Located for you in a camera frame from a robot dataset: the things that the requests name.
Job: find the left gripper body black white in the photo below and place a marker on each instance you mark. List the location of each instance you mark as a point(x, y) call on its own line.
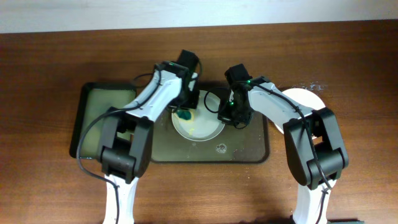
point(189, 97)

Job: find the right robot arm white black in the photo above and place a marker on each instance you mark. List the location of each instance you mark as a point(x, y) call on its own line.
point(315, 150)

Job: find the green yellow sponge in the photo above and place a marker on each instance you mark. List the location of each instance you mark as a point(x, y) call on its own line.
point(185, 115)

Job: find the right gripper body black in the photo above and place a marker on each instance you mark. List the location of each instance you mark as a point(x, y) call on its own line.
point(241, 114)

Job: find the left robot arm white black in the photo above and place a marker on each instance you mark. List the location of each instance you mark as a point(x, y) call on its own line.
point(125, 144)

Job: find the white plate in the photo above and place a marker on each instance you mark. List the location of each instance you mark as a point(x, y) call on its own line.
point(305, 97)
point(203, 124)

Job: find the large dark serving tray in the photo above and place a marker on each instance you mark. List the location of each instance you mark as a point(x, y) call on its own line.
point(234, 145)

